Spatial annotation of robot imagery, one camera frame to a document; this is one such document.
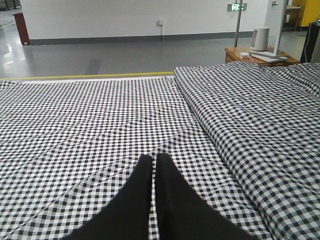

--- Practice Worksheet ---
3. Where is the checkered folded quilt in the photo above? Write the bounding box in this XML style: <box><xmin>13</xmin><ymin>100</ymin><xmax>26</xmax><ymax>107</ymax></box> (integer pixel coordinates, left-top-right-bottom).
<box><xmin>174</xmin><ymin>61</ymin><xmax>320</xmax><ymax>240</ymax></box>

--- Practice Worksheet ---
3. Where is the white desk lamp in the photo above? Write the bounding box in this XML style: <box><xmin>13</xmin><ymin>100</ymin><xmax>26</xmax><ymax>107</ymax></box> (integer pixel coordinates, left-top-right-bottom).
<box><xmin>249</xmin><ymin>0</ymin><xmax>287</xmax><ymax>62</ymax></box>

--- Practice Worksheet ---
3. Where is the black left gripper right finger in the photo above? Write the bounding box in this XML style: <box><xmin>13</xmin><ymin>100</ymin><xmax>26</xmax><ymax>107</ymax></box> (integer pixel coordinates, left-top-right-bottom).
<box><xmin>155</xmin><ymin>153</ymin><xmax>253</xmax><ymax>240</ymax></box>

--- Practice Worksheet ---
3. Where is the green exit sign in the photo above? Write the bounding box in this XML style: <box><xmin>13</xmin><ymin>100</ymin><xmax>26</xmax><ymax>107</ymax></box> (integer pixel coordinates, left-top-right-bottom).
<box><xmin>227</xmin><ymin>3</ymin><xmax>248</xmax><ymax>12</ymax></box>

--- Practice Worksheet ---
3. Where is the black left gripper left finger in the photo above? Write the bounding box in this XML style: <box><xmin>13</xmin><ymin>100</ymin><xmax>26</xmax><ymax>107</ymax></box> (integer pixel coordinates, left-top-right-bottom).
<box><xmin>64</xmin><ymin>155</ymin><xmax>153</xmax><ymax>240</ymax></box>

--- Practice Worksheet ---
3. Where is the red fire extinguisher box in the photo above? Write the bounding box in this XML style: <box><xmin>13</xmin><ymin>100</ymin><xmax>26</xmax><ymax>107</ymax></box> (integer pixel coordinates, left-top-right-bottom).
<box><xmin>13</xmin><ymin>12</ymin><xmax>31</xmax><ymax>46</ymax></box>

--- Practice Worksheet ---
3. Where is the white wall socket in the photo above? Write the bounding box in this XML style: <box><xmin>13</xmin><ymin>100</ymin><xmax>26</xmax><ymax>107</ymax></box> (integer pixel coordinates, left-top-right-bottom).
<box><xmin>157</xmin><ymin>20</ymin><xmax>164</xmax><ymax>26</ymax></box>

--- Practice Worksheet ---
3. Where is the white cylindrical humidifier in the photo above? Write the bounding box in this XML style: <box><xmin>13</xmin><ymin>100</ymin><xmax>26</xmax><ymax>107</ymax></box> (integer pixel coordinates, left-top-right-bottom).
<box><xmin>249</xmin><ymin>26</ymin><xmax>270</xmax><ymax>52</ymax></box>

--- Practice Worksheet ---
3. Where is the white charger adapter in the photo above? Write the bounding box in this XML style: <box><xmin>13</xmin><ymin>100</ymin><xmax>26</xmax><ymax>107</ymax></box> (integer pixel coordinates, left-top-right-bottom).
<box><xmin>239</xmin><ymin>52</ymin><xmax>250</xmax><ymax>60</ymax></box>

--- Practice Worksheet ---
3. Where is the checkered bed sheet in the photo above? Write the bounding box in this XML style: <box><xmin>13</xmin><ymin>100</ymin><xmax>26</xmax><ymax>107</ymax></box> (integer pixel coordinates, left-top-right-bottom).
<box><xmin>0</xmin><ymin>77</ymin><xmax>271</xmax><ymax>240</ymax></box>

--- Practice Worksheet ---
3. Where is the wooden nightstand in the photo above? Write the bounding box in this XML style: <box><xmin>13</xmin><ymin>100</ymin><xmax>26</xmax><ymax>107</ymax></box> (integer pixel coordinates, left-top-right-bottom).
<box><xmin>224</xmin><ymin>46</ymin><xmax>301</xmax><ymax>67</ymax></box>

